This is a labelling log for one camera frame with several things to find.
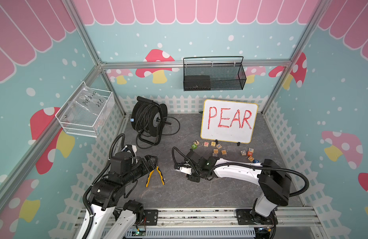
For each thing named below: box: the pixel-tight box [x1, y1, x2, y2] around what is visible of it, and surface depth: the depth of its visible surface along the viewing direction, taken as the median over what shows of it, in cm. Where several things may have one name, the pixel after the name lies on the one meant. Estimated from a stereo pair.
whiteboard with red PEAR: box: [200, 99, 259, 144], surface depth 99 cm
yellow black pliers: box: [145, 165, 166, 188], surface depth 89 cm
